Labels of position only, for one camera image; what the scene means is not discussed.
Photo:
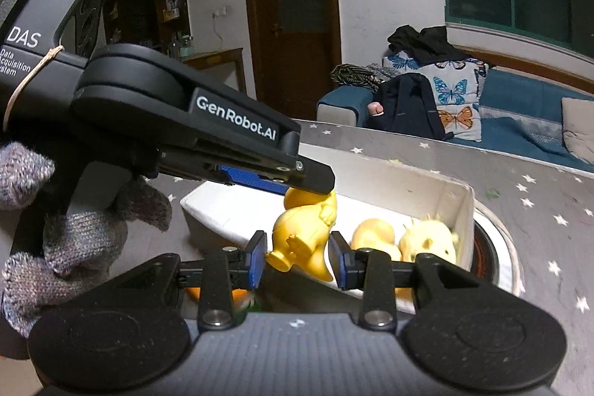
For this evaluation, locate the blue sofa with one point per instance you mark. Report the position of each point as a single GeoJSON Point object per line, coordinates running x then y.
{"type": "Point", "coordinates": [515, 97]}

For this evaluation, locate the black clothes pile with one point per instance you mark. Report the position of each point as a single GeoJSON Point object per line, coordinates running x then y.
{"type": "Point", "coordinates": [431, 43]}

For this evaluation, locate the brown wooden door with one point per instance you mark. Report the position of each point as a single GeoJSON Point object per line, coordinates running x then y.
{"type": "Point", "coordinates": [297, 52]}

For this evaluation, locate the white wall socket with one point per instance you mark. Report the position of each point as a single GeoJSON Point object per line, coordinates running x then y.
{"type": "Point", "coordinates": [220, 11]}

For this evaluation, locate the yellow dinosaur toy figure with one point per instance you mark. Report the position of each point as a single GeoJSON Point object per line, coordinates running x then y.
{"type": "Point", "coordinates": [297, 233]}

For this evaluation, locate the large butterfly print pillow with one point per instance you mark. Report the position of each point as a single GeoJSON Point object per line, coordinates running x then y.
{"type": "Point", "coordinates": [457, 99]}

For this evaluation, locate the dark wooden shelf cabinet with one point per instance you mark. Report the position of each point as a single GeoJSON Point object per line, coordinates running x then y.
{"type": "Point", "coordinates": [139, 6]}

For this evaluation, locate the tan rubber band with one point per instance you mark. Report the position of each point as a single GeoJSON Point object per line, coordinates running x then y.
{"type": "Point", "coordinates": [28, 76]}

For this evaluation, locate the person's left hand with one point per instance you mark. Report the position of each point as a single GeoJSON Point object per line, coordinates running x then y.
{"type": "Point", "coordinates": [88, 233]}

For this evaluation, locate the striped cloth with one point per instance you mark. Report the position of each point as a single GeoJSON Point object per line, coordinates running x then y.
{"type": "Point", "coordinates": [352, 75]}

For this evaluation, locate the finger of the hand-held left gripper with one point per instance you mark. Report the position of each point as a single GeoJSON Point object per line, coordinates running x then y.
{"type": "Point", "coordinates": [255, 179]}

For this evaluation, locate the round built-in stove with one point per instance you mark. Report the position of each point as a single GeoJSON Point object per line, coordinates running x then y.
{"type": "Point", "coordinates": [485, 247]}

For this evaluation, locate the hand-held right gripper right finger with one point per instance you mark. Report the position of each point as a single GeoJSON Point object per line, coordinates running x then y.
{"type": "Point", "coordinates": [336, 262]}

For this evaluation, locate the white rectangular container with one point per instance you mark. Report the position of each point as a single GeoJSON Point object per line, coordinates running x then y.
{"type": "Point", "coordinates": [408, 196]}

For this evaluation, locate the beige cushion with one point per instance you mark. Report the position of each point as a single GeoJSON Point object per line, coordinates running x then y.
{"type": "Point", "coordinates": [580, 127]}

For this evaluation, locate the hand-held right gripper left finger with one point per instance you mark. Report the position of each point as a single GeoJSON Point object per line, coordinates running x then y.
{"type": "Point", "coordinates": [256, 260]}

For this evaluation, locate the black backpack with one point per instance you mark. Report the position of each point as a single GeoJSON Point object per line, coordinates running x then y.
{"type": "Point", "coordinates": [408, 108]}

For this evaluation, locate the round yellow toy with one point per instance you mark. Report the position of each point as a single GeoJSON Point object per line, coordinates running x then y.
{"type": "Point", "coordinates": [373, 236]}

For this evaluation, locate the wooden side table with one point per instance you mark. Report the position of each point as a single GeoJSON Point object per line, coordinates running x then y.
{"type": "Point", "coordinates": [218, 61]}

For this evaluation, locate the grey star-print tablecloth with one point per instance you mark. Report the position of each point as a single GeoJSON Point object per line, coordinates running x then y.
{"type": "Point", "coordinates": [538, 238]}

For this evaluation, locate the orange toy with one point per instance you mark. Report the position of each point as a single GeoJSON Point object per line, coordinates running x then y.
{"type": "Point", "coordinates": [239, 295]}

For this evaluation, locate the pale yellow spiky toy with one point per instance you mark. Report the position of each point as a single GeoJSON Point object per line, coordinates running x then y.
{"type": "Point", "coordinates": [429, 238]}

